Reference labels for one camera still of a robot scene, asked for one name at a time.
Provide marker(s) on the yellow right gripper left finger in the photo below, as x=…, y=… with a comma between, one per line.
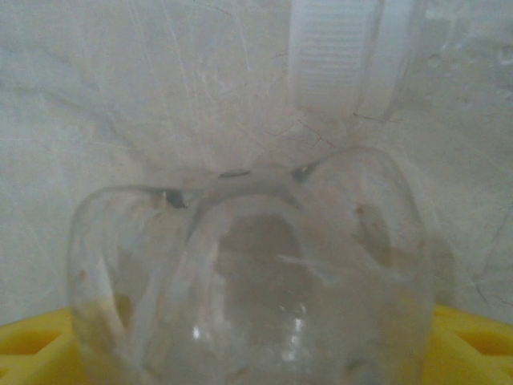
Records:
x=36, y=353

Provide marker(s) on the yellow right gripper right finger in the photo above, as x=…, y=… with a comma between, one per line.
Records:
x=473, y=353

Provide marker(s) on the clear plastic bottle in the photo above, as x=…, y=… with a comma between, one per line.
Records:
x=248, y=301

